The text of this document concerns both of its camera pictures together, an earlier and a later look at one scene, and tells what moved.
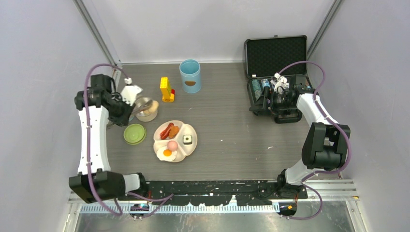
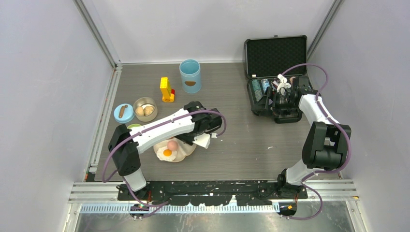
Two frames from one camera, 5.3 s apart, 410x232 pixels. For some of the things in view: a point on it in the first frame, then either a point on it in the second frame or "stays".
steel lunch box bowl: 139,115 stays
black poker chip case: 286,55 stays
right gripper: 268,93 stays
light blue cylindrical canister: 190,69 stays
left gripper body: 119,111 → 188,137
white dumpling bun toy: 154,107 → 148,110
